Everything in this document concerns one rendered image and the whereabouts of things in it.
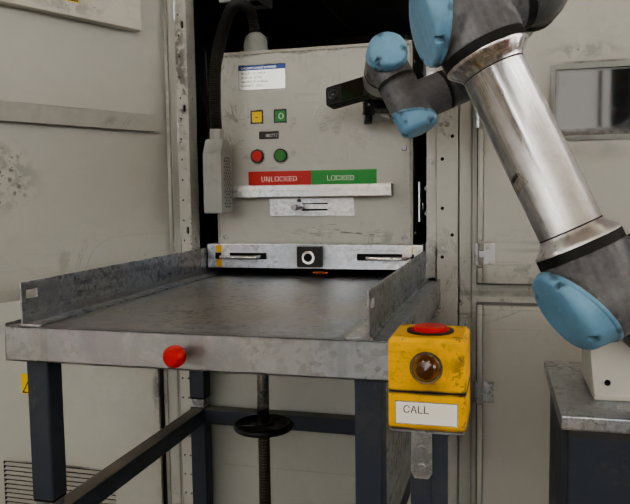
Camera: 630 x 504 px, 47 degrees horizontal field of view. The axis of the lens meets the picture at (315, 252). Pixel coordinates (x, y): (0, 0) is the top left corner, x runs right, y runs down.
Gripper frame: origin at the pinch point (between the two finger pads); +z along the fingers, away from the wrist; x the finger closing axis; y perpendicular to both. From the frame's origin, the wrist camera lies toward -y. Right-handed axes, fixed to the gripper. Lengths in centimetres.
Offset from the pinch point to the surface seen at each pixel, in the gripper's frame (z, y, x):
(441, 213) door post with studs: -1.1, 16.6, -23.6
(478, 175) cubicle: -7.1, 24.0, -16.6
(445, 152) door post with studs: -4.8, 17.5, -10.5
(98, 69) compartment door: -8, -60, 9
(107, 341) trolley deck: -49, -44, -54
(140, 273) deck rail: -12, -48, -38
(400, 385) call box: -83, -3, -61
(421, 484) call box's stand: -79, -1, -71
